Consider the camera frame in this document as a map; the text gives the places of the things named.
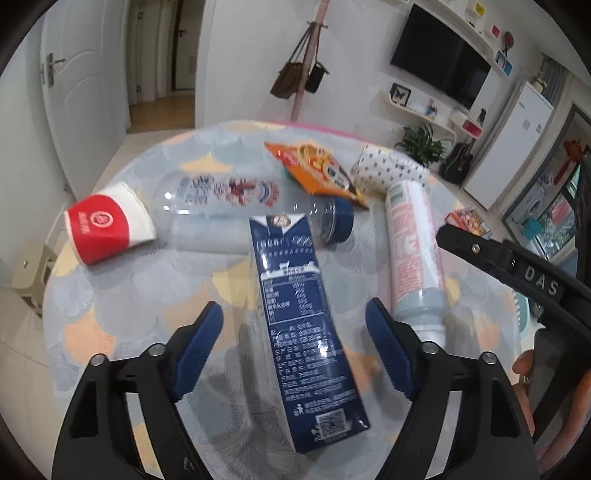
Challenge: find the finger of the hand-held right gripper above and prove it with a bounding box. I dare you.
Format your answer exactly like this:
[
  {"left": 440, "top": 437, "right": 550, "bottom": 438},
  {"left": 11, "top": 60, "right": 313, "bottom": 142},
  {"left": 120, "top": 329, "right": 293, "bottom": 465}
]
[{"left": 436, "top": 224, "right": 515, "bottom": 287}]

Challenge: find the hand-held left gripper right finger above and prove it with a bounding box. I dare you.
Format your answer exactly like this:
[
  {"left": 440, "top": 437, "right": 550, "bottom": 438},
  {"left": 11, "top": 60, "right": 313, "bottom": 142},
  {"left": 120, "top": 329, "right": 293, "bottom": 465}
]
[{"left": 365, "top": 298, "right": 540, "bottom": 480}]

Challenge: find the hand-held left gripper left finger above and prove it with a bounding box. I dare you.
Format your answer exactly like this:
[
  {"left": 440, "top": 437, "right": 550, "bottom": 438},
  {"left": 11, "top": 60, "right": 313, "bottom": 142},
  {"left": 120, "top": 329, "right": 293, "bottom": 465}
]
[{"left": 52, "top": 301, "right": 225, "bottom": 480}]

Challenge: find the red yellow snack packet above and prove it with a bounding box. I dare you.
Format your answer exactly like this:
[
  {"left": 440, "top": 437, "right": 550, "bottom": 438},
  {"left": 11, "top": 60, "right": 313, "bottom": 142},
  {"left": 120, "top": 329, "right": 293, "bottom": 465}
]
[{"left": 445, "top": 208, "right": 492, "bottom": 238}]

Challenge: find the pink white drink bottle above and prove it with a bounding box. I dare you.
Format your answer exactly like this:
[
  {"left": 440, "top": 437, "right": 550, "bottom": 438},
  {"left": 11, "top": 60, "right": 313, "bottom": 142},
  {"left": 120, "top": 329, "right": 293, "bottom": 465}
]
[{"left": 384, "top": 179, "right": 448, "bottom": 352}]

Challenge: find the dark blue milk carton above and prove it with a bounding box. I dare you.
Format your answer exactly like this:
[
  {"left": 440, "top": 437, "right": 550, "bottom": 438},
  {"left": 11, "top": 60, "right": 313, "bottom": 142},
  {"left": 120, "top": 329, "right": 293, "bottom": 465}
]
[{"left": 248, "top": 213, "right": 371, "bottom": 454}]

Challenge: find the white patterned paper cup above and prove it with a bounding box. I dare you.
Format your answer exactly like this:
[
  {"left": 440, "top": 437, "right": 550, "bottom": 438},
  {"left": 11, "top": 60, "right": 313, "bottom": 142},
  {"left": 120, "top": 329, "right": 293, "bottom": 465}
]
[{"left": 349, "top": 144, "right": 430, "bottom": 199}]

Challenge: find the clear plastic bottle blue cap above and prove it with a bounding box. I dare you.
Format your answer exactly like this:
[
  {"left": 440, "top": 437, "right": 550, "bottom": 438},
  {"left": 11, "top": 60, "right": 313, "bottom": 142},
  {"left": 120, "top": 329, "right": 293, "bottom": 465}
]
[{"left": 151, "top": 173, "right": 355, "bottom": 254}]

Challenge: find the red paper cup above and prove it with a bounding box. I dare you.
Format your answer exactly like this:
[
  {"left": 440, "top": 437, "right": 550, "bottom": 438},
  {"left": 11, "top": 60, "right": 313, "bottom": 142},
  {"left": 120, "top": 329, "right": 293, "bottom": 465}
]
[{"left": 65, "top": 182, "right": 158, "bottom": 266}]

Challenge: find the orange snack packet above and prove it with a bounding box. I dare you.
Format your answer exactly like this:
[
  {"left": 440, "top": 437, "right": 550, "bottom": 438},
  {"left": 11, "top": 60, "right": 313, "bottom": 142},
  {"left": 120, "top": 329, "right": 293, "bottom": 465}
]
[{"left": 264, "top": 141, "right": 370, "bottom": 210}]

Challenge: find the black shoulder bag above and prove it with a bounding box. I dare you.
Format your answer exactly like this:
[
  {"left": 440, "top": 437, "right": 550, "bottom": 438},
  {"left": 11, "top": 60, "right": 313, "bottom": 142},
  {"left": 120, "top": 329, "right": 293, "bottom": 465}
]
[{"left": 305, "top": 23, "right": 331, "bottom": 93}]

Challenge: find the person's right hand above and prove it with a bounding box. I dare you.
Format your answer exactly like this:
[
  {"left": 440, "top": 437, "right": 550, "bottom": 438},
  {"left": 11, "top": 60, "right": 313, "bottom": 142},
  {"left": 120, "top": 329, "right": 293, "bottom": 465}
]
[{"left": 512, "top": 350, "right": 536, "bottom": 437}]

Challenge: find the scale patterned tablecloth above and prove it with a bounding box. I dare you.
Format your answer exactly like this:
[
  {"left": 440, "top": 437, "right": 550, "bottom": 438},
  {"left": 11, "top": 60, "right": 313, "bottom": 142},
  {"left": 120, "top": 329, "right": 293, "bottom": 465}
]
[{"left": 42, "top": 120, "right": 529, "bottom": 480}]

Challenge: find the white washing machine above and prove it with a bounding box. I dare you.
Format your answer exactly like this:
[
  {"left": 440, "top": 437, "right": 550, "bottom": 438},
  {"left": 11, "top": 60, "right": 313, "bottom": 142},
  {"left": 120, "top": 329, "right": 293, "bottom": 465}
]
[{"left": 526, "top": 182, "right": 564, "bottom": 222}]

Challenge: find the white refrigerator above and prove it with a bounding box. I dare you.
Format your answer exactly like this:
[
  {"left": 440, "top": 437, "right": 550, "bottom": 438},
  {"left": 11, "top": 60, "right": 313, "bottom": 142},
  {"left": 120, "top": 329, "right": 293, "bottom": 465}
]
[{"left": 463, "top": 80, "right": 555, "bottom": 210}]

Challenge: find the green potted plant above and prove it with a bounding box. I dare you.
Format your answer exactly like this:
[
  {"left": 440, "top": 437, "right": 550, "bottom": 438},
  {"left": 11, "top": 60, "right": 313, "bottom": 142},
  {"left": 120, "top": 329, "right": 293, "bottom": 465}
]
[{"left": 394, "top": 124, "right": 446, "bottom": 168}]

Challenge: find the framed butterfly picture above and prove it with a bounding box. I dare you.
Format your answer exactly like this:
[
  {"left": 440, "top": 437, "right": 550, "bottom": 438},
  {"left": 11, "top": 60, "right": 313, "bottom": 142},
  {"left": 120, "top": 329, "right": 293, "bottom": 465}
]
[{"left": 390, "top": 82, "right": 413, "bottom": 108}]

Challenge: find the beige plastic stool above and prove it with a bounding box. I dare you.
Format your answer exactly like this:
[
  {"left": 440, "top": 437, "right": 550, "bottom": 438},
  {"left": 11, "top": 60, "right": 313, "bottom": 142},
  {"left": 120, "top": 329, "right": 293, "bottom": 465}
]
[{"left": 11, "top": 244, "right": 58, "bottom": 319}]

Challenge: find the pink round table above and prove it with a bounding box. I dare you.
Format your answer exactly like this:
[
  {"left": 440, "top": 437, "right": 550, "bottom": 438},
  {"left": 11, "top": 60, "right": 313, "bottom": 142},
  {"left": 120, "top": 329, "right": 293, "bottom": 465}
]
[{"left": 277, "top": 120, "right": 370, "bottom": 141}]

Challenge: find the blue window curtain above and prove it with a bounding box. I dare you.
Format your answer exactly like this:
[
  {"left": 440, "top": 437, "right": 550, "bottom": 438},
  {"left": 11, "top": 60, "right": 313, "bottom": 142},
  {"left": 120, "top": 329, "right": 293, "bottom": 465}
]
[{"left": 536, "top": 53, "right": 571, "bottom": 102}]

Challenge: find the pink coat rack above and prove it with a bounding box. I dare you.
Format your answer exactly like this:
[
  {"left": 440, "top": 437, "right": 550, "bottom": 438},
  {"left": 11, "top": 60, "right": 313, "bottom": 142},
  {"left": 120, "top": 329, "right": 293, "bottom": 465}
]
[{"left": 291, "top": 0, "right": 331, "bottom": 121}]

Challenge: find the brown tote bag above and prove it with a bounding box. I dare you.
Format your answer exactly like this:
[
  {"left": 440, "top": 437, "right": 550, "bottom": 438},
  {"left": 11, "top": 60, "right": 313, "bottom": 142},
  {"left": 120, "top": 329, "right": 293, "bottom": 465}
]
[{"left": 270, "top": 23, "right": 310, "bottom": 99}]

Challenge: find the white room door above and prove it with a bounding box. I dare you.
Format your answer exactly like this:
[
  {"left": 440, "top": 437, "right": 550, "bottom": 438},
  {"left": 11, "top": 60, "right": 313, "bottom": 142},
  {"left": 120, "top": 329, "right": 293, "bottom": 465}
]
[{"left": 41, "top": 0, "right": 132, "bottom": 204}]

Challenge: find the red white wall box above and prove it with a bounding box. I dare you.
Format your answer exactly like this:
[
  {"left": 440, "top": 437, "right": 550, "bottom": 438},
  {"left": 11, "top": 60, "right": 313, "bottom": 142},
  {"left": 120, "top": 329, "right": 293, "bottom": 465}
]
[{"left": 449, "top": 111, "right": 483, "bottom": 139}]

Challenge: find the red knot wall hanging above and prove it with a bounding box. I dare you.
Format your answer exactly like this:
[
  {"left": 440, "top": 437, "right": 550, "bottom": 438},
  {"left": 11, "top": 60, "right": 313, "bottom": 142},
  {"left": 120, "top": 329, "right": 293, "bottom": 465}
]
[{"left": 556, "top": 138, "right": 591, "bottom": 185}]

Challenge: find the short white wall shelf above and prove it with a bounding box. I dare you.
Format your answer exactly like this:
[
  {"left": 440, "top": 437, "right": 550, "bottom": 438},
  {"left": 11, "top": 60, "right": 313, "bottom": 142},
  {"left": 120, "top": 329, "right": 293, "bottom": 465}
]
[{"left": 379, "top": 89, "right": 458, "bottom": 139}]

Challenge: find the black wall television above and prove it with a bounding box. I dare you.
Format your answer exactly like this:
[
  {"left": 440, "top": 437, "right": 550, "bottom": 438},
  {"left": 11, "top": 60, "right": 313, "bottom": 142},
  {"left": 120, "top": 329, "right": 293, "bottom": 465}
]
[{"left": 390, "top": 4, "right": 491, "bottom": 110}]

